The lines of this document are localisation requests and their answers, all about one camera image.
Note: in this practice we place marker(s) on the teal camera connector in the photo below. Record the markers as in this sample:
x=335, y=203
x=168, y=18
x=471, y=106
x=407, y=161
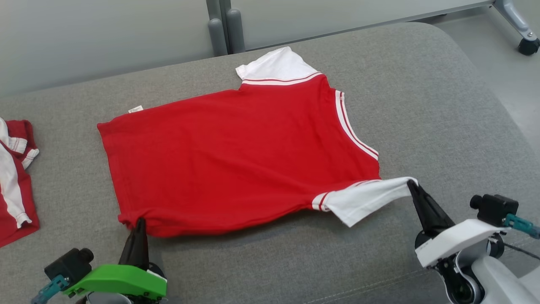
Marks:
x=521, y=223
x=48, y=289

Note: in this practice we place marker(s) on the red jersey with white sleeves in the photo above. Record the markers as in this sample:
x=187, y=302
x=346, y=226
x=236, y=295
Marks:
x=236, y=156

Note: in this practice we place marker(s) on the teal right camera connector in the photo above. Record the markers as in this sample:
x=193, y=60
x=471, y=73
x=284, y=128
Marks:
x=521, y=223

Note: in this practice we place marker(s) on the grey wheeled table leg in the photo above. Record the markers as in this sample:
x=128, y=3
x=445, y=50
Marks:
x=512, y=17

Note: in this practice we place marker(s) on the grey fabric sofa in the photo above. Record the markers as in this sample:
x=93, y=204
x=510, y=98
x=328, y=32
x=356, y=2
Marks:
x=422, y=109

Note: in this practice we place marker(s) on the teal left camera connector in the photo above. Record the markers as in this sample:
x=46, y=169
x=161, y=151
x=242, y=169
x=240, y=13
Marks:
x=48, y=289

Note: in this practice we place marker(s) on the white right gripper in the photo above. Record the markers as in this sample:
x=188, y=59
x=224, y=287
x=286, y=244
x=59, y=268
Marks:
x=455, y=240

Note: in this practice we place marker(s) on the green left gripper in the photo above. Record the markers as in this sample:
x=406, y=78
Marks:
x=122, y=278

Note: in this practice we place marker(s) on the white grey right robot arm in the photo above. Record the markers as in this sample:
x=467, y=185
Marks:
x=502, y=283

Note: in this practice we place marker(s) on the black caster wheel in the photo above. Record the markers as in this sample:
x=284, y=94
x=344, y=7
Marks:
x=529, y=46

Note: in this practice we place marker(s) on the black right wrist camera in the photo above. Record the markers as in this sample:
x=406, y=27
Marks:
x=495, y=209

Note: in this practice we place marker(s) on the red shorts with white stripes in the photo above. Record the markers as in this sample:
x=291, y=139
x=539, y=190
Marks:
x=12, y=198

